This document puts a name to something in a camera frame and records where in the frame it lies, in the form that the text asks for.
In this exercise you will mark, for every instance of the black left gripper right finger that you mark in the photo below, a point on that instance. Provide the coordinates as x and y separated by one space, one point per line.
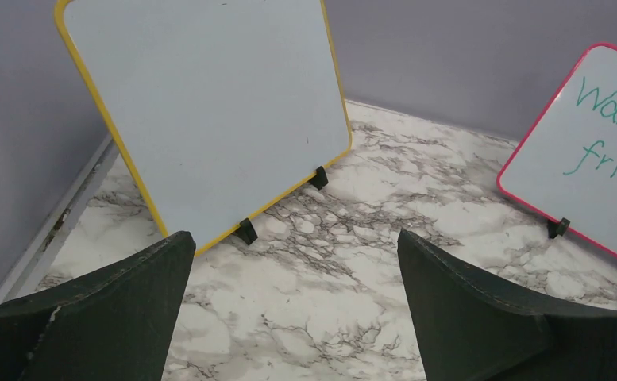
473 325

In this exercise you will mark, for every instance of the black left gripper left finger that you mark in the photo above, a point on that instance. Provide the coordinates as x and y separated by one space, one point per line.
115 323

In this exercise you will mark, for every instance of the pink framed whiteboard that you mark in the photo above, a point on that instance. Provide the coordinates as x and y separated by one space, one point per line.
565 168

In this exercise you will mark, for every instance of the yellow framed whiteboard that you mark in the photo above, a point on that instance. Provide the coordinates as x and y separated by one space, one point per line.
218 108

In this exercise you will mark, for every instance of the aluminium table frame rail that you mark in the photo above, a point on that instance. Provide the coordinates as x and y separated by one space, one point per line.
34 263

